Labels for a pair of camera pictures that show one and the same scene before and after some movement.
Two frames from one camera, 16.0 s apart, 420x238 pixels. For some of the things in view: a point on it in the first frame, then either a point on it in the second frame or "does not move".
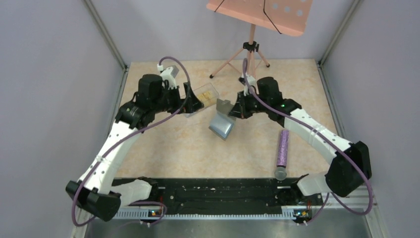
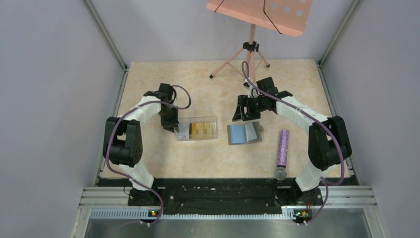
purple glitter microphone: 281,172 does not move
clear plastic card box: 207,93 to 196,128
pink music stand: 288,17 does not move
